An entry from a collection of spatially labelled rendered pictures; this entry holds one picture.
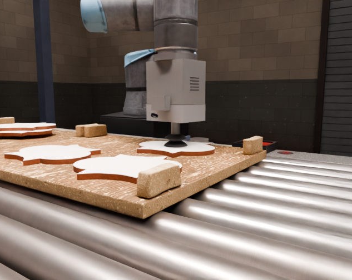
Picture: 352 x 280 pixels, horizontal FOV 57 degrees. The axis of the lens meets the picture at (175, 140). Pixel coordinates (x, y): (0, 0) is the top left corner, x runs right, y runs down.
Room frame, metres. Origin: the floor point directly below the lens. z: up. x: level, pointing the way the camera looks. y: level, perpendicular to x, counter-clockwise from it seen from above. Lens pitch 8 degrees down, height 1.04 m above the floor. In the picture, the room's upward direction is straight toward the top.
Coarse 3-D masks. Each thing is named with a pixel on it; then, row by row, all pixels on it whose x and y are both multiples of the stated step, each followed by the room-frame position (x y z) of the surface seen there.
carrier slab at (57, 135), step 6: (54, 132) 0.85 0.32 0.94; (60, 132) 0.85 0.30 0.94; (66, 132) 0.85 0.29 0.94; (72, 132) 0.85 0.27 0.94; (0, 138) 0.73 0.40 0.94; (6, 138) 0.73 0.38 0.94; (12, 138) 0.73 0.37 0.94; (24, 138) 0.73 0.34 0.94; (30, 138) 0.73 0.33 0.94; (36, 138) 0.73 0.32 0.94; (42, 138) 0.73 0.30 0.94; (48, 138) 0.73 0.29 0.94; (54, 138) 0.73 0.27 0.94; (60, 138) 0.73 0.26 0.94; (66, 138) 0.73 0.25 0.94; (72, 138) 0.73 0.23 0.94; (0, 144) 0.64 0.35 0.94; (6, 144) 0.64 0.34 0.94; (12, 144) 0.64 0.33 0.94; (18, 144) 0.64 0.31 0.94; (24, 144) 0.64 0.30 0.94; (30, 144) 0.65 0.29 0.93
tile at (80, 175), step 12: (120, 156) 0.48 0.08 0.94; (132, 156) 0.48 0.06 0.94; (84, 168) 0.40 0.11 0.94; (96, 168) 0.40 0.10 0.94; (108, 168) 0.40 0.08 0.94; (120, 168) 0.40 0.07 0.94; (132, 168) 0.40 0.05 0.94; (144, 168) 0.40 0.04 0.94; (180, 168) 0.40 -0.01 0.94; (120, 180) 0.37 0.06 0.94; (132, 180) 0.36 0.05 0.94
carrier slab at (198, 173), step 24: (48, 144) 0.64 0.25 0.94; (72, 144) 0.64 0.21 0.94; (96, 144) 0.64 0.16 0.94; (120, 144) 0.64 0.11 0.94; (0, 168) 0.43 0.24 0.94; (24, 168) 0.43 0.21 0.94; (48, 168) 0.43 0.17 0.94; (72, 168) 0.43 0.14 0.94; (192, 168) 0.43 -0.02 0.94; (216, 168) 0.43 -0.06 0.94; (240, 168) 0.48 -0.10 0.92; (48, 192) 0.37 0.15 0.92; (72, 192) 0.35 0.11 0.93; (96, 192) 0.33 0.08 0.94; (120, 192) 0.32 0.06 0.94; (168, 192) 0.33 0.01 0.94; (192, 192) 0.36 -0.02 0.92; (144, 216) 0.29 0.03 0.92
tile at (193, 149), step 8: (144, 144) 0.59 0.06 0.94; (152, 144) 0.59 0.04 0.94; (160, 144) 0.59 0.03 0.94; (192, 144) 0.59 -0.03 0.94; (200, 144) 0.59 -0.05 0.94; (208, 144) 0.60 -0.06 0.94; (144, 152) 0.55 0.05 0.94; (152, 152) 0.54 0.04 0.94; (160, 152) 0.53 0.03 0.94; (168, 152) 0.52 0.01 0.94; (176, 152) 0.51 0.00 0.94; (184, 152) 0.52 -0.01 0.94; (192, 152) 0.52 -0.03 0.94; (200, 152) 0.52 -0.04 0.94; (208, 152) 0.53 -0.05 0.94
